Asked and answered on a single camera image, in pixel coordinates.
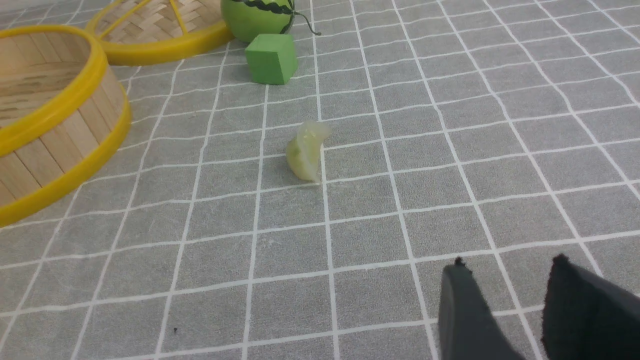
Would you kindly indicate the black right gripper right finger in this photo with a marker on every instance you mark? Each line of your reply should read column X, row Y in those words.
column 586, row 317

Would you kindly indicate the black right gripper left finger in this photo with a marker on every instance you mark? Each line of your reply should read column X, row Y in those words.
column 466, row 326

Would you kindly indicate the pale green dumpling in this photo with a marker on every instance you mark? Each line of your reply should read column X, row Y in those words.
column 303, row 151

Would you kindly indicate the woven bamboo steamer lid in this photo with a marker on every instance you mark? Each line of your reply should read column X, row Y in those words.
column 150, row 32

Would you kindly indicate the bamboo steamer tray yellow rim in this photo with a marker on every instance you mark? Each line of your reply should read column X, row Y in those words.
column 64, row 114

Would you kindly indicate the grey checked tablecloth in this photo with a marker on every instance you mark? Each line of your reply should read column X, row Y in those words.
column 502, row 131

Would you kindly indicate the green foam cube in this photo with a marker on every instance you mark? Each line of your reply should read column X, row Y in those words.
column 272, row 59

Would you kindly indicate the green toy watermelon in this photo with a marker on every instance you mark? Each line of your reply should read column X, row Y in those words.
column 246, row 19

